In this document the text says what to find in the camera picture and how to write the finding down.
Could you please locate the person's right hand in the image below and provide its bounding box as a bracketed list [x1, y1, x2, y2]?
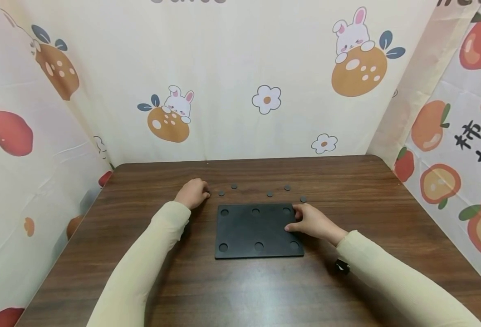
[285, 203, 349, 247]

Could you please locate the person's left hand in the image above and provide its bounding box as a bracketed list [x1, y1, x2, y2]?
[174, 178, 211, 210]

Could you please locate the black board with round recesses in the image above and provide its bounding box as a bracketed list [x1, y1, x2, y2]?
[215, 203, 305, 260]

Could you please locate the person's right forearm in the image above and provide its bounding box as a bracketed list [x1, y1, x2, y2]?
[336, 230, 481, 327]

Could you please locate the person's left forearm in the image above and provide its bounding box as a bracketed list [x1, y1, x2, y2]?
[86, 201, 192, 327]

